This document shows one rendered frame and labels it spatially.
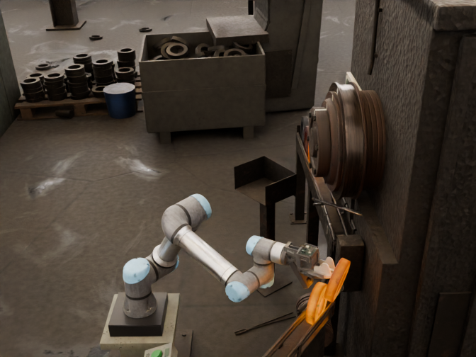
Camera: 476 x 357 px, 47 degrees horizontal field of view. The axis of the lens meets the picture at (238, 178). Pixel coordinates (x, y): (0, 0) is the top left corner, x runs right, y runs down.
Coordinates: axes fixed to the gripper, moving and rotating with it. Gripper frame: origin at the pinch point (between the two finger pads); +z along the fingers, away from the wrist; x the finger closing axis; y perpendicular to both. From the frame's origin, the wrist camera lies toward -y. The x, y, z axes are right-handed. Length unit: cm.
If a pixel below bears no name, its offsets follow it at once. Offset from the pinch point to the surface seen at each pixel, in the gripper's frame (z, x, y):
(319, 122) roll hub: -24, 37, 38
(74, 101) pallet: -361, 181, -48
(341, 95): -17, 42, 48
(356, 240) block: -6.3, 30.7, -6.8
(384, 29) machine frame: -7, 56, 69
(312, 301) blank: -7.0, -5.4, -10.0
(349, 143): -9.5, 31.7, 34.3
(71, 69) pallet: -362, 187, -19
